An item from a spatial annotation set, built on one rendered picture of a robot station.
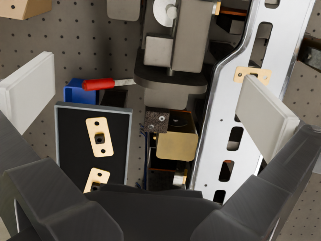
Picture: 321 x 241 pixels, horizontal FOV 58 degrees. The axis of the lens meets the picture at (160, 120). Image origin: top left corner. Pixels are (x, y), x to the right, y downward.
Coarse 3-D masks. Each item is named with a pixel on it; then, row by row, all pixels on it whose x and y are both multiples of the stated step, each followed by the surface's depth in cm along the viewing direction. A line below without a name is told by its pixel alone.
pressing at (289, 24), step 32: (256, 0) 60; (288, 0) 60; (256, 32) 63; (288, 32) 63; (224, 64) 66; (288, 64) 66; (224, 96) 69; (224, 128) 73; (224, 160) 78; (256, 160) 78
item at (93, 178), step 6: (96, 168) 58; (90, 174) 58; (96, 174) 58; (102, 174) 58; (108, 174) 58; (90, 180) 59; (96, 180) 59; (102, 180) 59; (90, 186) 60; (96, 186) 59; (84, 192) 60
